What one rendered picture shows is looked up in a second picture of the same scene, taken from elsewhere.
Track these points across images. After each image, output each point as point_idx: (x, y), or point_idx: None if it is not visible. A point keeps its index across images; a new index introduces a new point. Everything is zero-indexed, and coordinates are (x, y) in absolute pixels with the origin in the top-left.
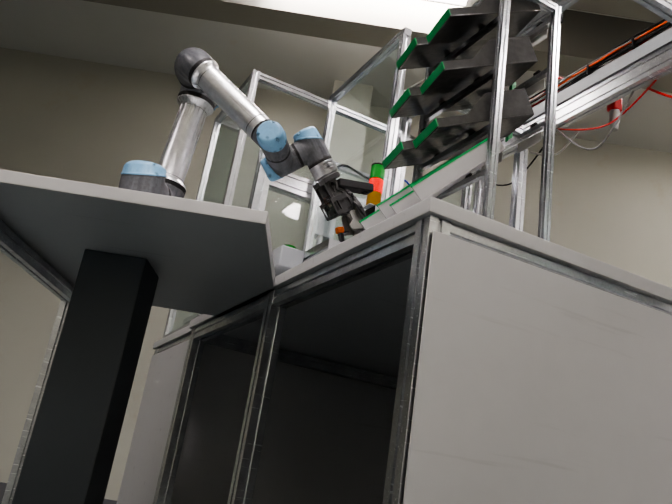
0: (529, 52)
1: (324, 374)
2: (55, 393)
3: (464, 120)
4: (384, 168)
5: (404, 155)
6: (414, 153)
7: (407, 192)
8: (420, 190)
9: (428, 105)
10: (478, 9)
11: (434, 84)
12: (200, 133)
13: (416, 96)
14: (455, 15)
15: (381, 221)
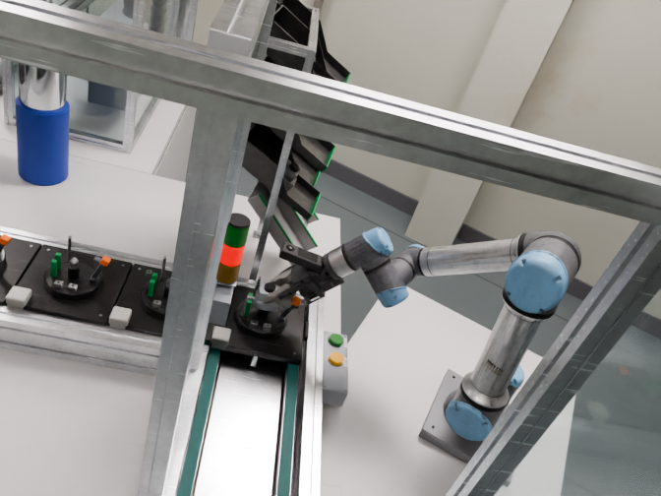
0: (269, 61)
1: None
2: None
3: (300, 155)
4: (307, 219)
5: (308, 200)
6: (301, 193)
7: (299, 224)
8: (312, 217)
9: (301, 141)
10: (326, 54)
11: None
12: (495, 325)
13: (325, 148)
14: (342, 75)
15: None
